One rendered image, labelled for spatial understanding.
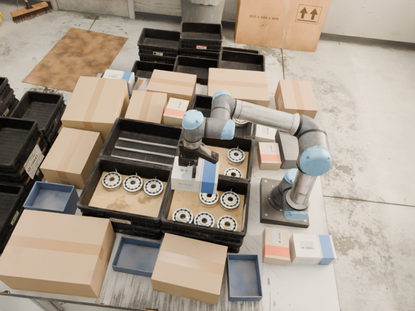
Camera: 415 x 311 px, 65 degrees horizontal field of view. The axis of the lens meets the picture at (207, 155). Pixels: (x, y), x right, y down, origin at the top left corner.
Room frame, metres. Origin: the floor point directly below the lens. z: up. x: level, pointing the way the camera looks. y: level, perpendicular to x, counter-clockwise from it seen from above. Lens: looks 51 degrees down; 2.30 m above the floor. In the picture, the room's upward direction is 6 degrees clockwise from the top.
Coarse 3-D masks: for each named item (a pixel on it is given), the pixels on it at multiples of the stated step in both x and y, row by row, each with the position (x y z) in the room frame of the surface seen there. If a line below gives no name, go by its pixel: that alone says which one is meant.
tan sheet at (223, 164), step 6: (216, 150) 1.23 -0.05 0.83; (222, 150) 1.23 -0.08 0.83; (228, 150) 1.24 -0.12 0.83; (222, 156) 1.18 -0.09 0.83; (246, 156) 1.20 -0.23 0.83; (222, 162) 1.14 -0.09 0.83; (228, 162) 1.14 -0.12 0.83; (246, 162) 1.16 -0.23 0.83; (222, 168) 1.10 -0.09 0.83; (240, 168) 1.11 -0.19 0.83; (246, 168) 1.11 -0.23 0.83; (222, 174) 1.06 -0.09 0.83
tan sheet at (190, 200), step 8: (176, 192) 0.91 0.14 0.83; (184, 192) 0.92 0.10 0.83; (192, 192) 0.92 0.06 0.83; (224, 192) 0.94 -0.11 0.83; (176, 200) 0.86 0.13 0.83; (184, 200) 0.87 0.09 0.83; (192, 200) 0.87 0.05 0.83; (240, 200) 0.91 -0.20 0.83; (176, 208) 0.82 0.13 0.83; (192, 208) 0.83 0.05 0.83; (200, 208) 0.83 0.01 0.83; (208, 208) 0.84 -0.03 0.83; (216, 208) 0.84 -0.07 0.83; (240, 208) 0.86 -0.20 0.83; (168, 216) 0.77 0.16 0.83; (216, 216) 0.80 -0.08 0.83; (232, 216) 0.81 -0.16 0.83; (240, 216) 0.81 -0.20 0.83; (240, 224) 0.77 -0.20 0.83
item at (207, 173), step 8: (176, 160) 0.88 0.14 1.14; (200, 160) 0.90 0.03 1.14; (176, 168) 0.84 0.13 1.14; (184, 168) 0.84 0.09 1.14; (200, 168) 0.85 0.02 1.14; (208, 168) 0.86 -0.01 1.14; (216, 168) 0.86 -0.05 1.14; (176, 176) 0.80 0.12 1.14; (200, 176) 0.81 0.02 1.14; (208, 176) 0.82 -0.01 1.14; (216, 176) 0.82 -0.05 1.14; (176, 184) 0.79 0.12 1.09; (184, 184) 0.79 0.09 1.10; (200, 184) 0.79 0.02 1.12; (208, 184) 0.79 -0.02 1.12; (216, 184) 0.79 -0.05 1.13; (200, 192) 0.79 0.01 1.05; (208, 192) 0.79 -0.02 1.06
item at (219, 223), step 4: (224, 216) 0.78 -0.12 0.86; (228, 216) 0.79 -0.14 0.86; (220, 220) 0.76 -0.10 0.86; (232, 220) 0.77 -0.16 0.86; (236, 220) 0.77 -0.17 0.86; (220, 224) 0.74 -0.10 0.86; (232, 224) 0.75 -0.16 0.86; (236, 224) 0.75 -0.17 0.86; (224, 228) 0.72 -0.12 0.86; (232, 228) 0.72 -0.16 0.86; (236, 228) 0.73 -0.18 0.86
